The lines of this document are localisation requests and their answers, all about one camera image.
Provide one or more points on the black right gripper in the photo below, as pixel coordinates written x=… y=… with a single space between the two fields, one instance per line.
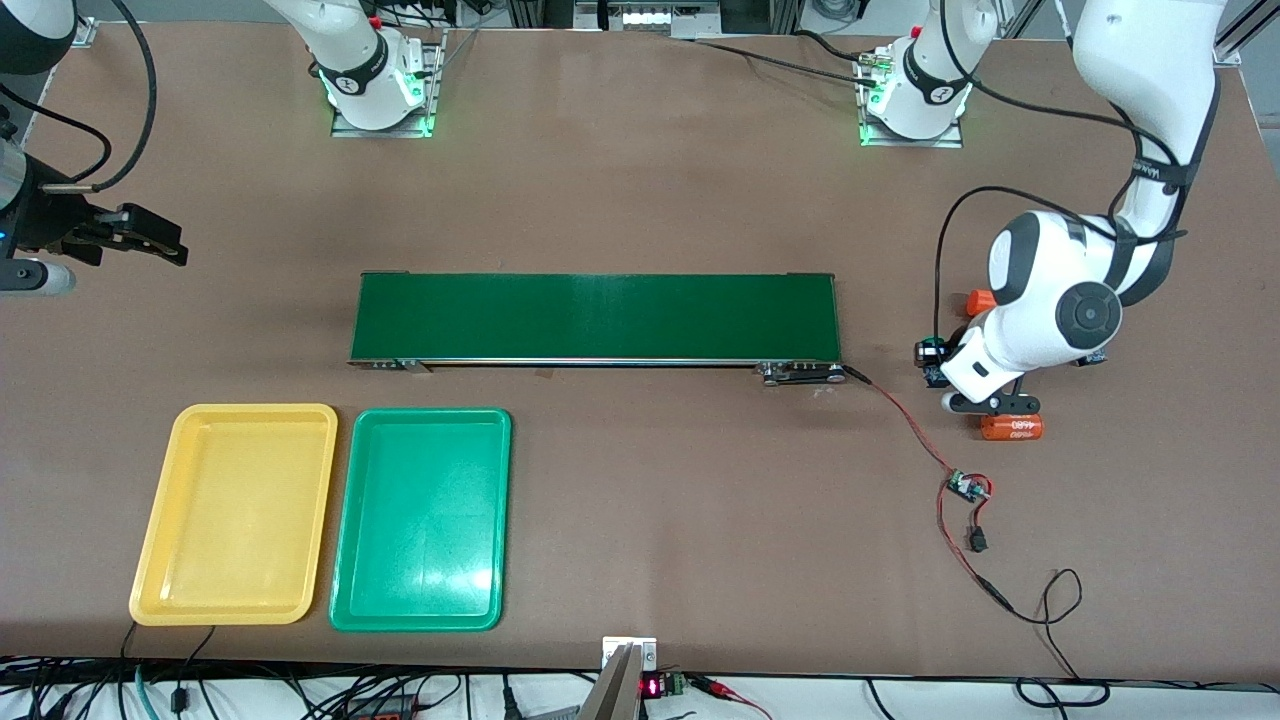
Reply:
x=48 y=221

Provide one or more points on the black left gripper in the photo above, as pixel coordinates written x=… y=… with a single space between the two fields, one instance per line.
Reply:
x=951 y=345

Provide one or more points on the orange 4680 cylinder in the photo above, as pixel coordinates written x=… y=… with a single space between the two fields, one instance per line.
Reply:
x=979 y=301
x=1012 y=428

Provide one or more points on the small green circuit board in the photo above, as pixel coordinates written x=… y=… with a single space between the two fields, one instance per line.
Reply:
x=965 y=486

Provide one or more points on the green conveyor belt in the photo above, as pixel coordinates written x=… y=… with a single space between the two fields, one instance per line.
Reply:
x=750 y=320

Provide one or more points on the small black connector plug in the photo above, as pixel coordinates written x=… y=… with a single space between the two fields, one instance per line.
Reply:
x=978 y=542

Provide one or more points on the yellow plastic tray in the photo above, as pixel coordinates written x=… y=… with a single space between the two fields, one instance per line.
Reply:
x=235 y=520

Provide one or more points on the green plastic tray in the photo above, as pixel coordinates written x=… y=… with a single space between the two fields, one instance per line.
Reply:
x=420 y=520

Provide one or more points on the red clip lead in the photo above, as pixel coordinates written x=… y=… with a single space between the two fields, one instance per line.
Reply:
x=715 y=686

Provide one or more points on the red digit display module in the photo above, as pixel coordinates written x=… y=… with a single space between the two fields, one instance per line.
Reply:
x=652 y=687

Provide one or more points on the orange electronic device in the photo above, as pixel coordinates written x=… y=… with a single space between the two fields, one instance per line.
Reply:
x=385 y=712

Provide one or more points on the yellow push button switch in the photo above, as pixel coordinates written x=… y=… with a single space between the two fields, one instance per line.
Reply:
x=1098 y=358

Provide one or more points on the aluminium frame profile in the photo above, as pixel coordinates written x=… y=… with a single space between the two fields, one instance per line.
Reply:
x=88 y=35
x=1228 y=48

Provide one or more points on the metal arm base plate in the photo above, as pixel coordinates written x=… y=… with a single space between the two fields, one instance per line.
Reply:
x=432 y=90
x=868 y=125

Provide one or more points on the metal frame rack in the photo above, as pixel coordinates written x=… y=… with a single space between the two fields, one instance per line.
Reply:
x=650 y=18

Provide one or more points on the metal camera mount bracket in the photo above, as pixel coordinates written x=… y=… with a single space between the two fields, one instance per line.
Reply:
x=615 y=690

